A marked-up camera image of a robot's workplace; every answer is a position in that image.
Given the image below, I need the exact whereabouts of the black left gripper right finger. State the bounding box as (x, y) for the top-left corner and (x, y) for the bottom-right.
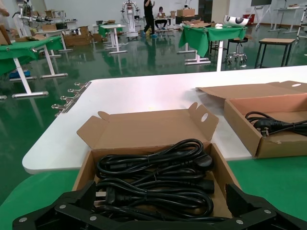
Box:
(211, 183), (288, 230)

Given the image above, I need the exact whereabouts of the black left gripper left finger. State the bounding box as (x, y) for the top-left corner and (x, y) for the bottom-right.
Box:
(12, 181), (125, 230)

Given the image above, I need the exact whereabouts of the black power cable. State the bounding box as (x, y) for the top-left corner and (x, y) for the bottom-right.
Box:
(93, 206), (231, 225)
(244, 111), (307, 138)
(95, 167), (215, 194)
(95, 138), (214, 179)
(94, 182), (215, 216)

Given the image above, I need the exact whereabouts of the open cardboard box round hole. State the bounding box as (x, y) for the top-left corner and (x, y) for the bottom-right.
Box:
(195, 80), (307, 159)

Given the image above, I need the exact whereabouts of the open cardboard box oval hole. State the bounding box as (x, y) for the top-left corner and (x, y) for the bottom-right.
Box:
(71, 102), (243, 230)

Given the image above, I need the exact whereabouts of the closed cardboard box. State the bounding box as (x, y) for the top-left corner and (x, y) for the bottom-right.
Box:
(177, 9), (195, 17)

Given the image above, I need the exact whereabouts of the green felt work mat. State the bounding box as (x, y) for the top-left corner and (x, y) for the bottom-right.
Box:
(0, 157), (307, 230)

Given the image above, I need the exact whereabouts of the green draped table cloth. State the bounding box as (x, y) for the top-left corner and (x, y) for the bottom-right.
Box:
(0, 35), (65, 64)
(98, 23), (127, 38)
(178, 25), (248, 58)

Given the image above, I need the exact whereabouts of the black round swivel stool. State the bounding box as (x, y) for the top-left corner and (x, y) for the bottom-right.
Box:
(225, 37), (248, 67)

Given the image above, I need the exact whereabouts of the wooden top black stool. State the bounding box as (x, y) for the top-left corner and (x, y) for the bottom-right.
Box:
(255, 38), (295, 70)

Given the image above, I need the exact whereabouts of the large cardboard carton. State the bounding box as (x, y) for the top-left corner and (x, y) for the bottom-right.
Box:
(63, 25), (93, 47)

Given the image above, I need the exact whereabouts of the flat cardboard sheet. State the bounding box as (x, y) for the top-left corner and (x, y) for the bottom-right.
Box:
(183, 20), (212, 28)
(14, 34), (46, 43)

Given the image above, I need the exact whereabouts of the white curved shell device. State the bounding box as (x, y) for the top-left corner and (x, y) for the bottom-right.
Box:
(223, 14), (249, 27)

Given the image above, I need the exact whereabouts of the red cabinet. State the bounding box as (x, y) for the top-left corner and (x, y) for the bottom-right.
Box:
(242, 13), (255, 24)

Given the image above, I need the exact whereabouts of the black monitor screen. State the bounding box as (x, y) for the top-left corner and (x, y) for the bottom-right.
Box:
(250, 0), (273, 7)

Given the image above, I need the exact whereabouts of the person in black clothes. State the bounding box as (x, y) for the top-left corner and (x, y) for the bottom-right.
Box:
(141, 0), (158, 39)

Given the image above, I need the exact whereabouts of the seated person in light top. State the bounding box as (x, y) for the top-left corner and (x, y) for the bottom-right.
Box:
(154, 6), (168, 31)

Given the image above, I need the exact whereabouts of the white frame table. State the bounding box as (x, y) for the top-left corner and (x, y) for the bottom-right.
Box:
(12, 44), (69, 99)
(268, 7), (305, 33)
(98, 23), (129, 55)
(177, 39), (225, 72)

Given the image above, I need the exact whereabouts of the white humanoid robot on pedestal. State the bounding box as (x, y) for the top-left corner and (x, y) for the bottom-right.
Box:
(119, 0), (142, 40)

